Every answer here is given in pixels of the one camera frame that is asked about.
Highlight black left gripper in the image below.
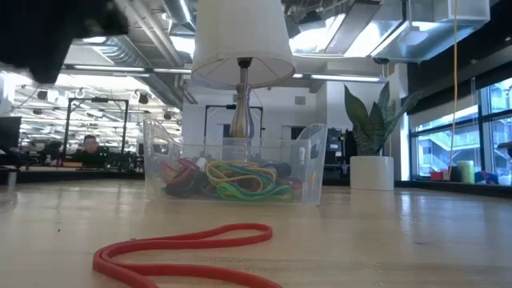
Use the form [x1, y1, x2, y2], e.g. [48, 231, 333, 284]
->
[0, 0, 130, 85]

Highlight long red rubber band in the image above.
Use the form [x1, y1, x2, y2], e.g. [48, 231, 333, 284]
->
[92, 222, 284, 288]

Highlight clear plastic bin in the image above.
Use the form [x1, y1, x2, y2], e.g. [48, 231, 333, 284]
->
[142, 118, 328, 207]

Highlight black monitor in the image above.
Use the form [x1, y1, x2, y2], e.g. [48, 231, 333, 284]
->
[0, 115, 22, 150]

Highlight person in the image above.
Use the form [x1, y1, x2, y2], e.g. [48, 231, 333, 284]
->
[77, 134, 106, 166]

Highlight silver lamp with white shade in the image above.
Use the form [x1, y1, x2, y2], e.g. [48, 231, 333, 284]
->
[190, 0, 297, 161]

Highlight ceiling strip light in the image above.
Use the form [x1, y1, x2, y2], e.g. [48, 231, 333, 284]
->
[291, 73, 382, 84]

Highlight black machine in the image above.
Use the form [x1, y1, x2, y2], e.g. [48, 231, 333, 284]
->
[324, 127, 358, 181]

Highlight snake plant in white pot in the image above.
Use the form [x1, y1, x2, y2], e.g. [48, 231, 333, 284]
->
[343, 82, 423, 192]

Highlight yellow-green cylinder container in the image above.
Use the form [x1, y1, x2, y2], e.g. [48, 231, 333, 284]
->
[457, 159, 475, 185]

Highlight blue and red package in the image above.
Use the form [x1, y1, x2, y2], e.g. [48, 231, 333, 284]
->
[474, 170, 500, 186]

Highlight black frame stand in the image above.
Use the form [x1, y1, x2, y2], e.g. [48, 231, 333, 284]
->
[63, 98, 130, 158]
[203, 104, 265, 139]

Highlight silver rectangular ceiling duct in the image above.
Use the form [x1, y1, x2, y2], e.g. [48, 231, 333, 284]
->
[287, 0, 491, 65]

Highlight yellow hanging cord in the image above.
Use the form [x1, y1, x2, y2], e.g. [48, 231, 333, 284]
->
[446, 0, 460, 181]

